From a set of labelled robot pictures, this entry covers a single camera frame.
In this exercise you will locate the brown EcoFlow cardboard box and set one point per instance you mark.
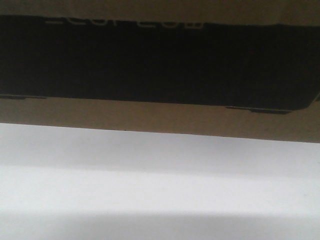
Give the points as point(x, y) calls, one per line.
point(231, 68)

